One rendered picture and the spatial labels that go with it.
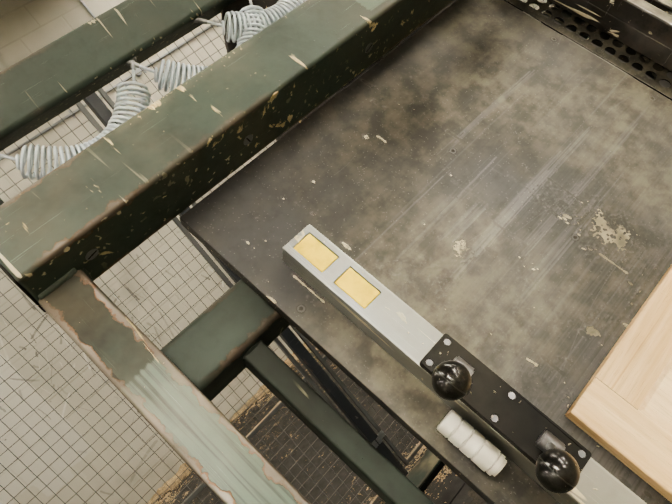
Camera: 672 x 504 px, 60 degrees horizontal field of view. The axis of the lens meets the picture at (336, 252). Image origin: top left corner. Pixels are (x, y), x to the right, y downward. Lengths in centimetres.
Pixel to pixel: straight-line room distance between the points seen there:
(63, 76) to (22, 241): 58
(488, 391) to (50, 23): 529
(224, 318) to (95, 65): 66
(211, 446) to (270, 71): 49
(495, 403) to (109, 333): 44
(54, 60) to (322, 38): 58
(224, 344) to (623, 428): 49
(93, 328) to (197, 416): 16
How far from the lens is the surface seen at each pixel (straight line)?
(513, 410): 69
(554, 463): 57
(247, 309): 78
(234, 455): 64
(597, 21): 117
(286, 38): 87
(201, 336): 77
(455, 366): 56
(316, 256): 72
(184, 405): 66
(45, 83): 125
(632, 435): 77
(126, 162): 75
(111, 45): 128
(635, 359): 80
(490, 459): 69
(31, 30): 565
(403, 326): 69
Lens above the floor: 183
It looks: 13 degrees down
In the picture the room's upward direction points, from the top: 37 degrees counter-clockwise
